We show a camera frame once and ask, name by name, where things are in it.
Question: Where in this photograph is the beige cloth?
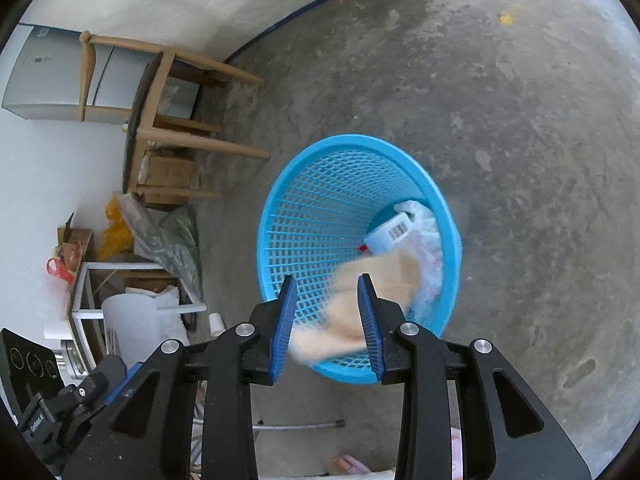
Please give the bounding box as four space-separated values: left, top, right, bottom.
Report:
290 252 423 363

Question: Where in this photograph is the red plastic bag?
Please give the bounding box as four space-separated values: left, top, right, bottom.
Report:
47 256 76 283

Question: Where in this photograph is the yellow plastic bag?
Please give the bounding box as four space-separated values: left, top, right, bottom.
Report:
97 197 136 261

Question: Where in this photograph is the pink slipper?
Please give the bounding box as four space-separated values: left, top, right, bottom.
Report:
327 454 373 476

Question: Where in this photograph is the white side table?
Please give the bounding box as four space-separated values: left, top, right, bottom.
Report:
45 260 208 351

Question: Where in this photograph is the grey refrigerator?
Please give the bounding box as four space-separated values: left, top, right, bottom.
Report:
1 22 201 126

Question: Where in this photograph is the white pillow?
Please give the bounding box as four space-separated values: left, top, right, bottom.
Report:
125 285 193 341

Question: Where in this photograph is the white bottle red label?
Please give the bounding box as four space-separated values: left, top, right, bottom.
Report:
357 211 418 256

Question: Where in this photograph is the brown cardboard box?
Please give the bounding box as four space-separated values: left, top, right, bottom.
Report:
56 212 96 271
140 152 198 196

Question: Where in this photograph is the grey plastic bag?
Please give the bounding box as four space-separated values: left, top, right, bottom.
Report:
120 195 203 291

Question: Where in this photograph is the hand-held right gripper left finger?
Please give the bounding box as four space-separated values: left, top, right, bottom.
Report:
62 274 299 480

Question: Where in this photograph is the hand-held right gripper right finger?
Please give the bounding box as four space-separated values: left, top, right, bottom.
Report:
356 273 593 480

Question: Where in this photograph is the wooden chair dark seat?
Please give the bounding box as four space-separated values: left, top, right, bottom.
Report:
77 30 271 206

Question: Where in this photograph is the black glossy panel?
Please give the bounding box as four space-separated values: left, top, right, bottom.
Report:
0 327 61 411

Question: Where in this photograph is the grey metal cooker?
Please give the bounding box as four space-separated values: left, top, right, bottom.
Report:
60 337 96 376

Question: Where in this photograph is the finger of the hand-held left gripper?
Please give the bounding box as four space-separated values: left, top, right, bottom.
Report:
107 360 146 406

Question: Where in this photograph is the blue plastic basket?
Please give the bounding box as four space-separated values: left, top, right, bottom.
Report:
256 134 463 386

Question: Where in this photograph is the thin metal rod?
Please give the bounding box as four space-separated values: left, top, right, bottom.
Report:
252 419 346 433

